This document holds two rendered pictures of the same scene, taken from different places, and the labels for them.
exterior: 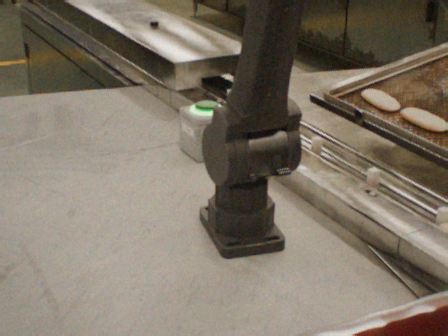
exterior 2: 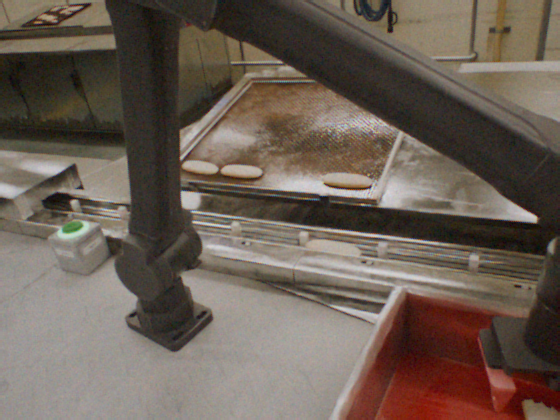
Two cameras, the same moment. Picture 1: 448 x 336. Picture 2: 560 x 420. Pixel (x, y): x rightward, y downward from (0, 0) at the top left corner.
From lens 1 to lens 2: 0.26 m
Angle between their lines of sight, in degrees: 29
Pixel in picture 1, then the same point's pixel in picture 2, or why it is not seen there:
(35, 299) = not seen: outside the picture
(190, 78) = (31, 205)
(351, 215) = (244, 266)
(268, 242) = (202, 320)
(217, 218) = (153, 323)
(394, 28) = not seen: hidden behind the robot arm
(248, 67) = (145, 197)
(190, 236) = (132, 347)
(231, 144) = (152, 264)
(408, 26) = not seen: hidden behind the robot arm
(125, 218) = (62, 361)
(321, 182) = (206, 251)
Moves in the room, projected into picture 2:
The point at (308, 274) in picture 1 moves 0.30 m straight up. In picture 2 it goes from (246, 329) to (207, 143)
